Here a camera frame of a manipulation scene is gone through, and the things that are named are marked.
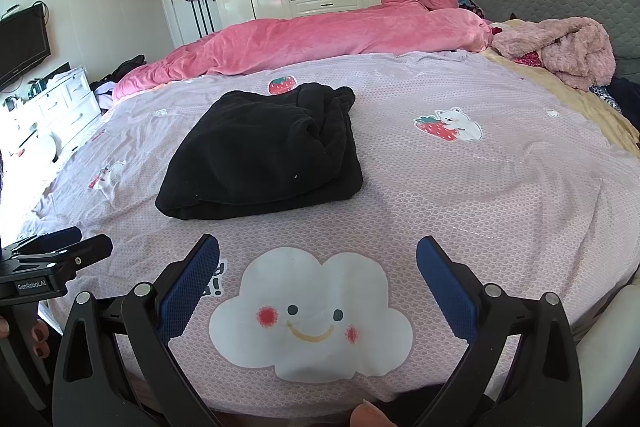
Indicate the pink fluffy garment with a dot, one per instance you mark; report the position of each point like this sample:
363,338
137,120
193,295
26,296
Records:
570,47

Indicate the pale yellow blanket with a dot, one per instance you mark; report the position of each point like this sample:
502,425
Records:
575,107

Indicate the black television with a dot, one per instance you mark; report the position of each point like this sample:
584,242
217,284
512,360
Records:
22,44

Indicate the pink duvet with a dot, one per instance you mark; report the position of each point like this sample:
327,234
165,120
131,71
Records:
325,37

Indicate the multicoloured patterned cloth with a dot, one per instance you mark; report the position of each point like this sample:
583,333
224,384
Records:
465,2

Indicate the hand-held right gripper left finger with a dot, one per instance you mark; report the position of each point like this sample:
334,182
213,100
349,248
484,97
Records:
192,287

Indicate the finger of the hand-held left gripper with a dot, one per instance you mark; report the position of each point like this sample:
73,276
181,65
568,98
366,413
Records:
90,252
55,238

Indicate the pile of dark clothes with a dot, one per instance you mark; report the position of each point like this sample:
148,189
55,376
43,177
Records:
125,67

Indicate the dark blue cloth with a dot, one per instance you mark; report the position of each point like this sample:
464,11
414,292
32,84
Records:
625,94

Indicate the black sweater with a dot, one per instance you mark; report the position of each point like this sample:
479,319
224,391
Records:
260,157

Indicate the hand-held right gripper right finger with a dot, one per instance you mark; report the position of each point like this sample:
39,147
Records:
445,292

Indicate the person's left hand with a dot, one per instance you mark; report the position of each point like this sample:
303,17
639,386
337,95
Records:
41,344

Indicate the white dresser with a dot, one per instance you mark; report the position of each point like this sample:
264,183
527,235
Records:
75,102

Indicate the person's right hand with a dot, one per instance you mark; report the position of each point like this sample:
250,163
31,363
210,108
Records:
370,417

